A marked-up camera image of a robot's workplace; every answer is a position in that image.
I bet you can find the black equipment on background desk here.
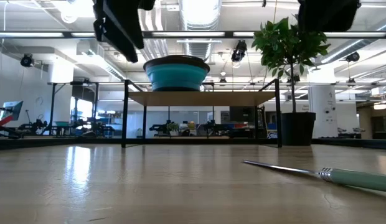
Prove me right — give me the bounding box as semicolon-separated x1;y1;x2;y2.
17;116;59;137

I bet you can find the table knife with green handle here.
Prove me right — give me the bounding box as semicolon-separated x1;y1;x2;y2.
242;159;386;194

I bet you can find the black overhead frame bar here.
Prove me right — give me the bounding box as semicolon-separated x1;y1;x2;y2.
0;30;386;40

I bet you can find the teal bowl with grey rim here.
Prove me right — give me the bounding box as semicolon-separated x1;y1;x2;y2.
143;54;211;92

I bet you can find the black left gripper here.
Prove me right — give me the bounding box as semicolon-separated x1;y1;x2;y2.
92;0;156;63

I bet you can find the black background monitor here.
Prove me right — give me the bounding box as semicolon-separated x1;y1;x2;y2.
229;106;259;123

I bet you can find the silver ceiling air duct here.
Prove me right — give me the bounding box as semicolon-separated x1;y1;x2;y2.
179;0;224;62

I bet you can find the small background potted plant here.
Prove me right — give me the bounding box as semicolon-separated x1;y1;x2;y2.
166;122;181;137

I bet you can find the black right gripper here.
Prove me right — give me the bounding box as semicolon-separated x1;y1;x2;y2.
297;0;362;33

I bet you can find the green leafy small tree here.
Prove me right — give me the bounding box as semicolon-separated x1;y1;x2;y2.
251;17;332;113

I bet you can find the black plant pot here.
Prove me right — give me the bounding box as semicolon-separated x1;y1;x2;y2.
280;111;317;146

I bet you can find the black background rig frame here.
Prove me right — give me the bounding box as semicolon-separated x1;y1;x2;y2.
47;80;100;138

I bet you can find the wooden shelf with black legs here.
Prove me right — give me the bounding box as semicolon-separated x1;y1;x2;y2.
121;78;283;149

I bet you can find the grey tilted monitor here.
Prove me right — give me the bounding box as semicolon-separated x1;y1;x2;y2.
0;100;24;121

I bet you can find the white round column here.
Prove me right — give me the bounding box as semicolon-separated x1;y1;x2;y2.
308;85;339;139

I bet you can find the black table edge rail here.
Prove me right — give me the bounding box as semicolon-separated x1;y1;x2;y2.
0;136;386;151

